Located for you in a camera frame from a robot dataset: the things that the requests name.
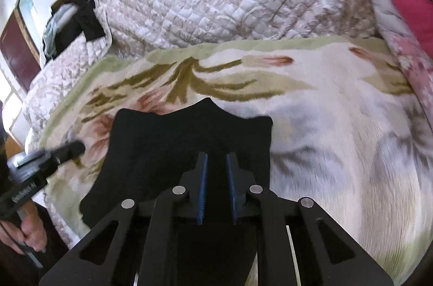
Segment pink floral folded comforter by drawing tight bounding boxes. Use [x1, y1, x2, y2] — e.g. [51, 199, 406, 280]
[372, 0, 432, 122]

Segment left hand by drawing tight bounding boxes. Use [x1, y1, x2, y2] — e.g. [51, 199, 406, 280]
[1, 201, 47, 255]

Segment magenta pink pillow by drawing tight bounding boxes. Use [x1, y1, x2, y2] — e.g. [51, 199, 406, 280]
[391, 0, 432, 58]

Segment black pants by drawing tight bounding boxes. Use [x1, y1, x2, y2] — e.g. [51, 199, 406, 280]
[79, 96, 275, 286]

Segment dark red wooden door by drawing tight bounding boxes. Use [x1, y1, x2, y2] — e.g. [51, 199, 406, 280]
[1, 8, 41, 93]

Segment floral plush blanket green border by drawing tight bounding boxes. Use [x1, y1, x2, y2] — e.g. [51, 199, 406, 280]
[23, 36, 432, 285]

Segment dark clothes pile at headboard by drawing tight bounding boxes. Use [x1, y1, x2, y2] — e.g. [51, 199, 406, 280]
[42, 0, 105, 62]

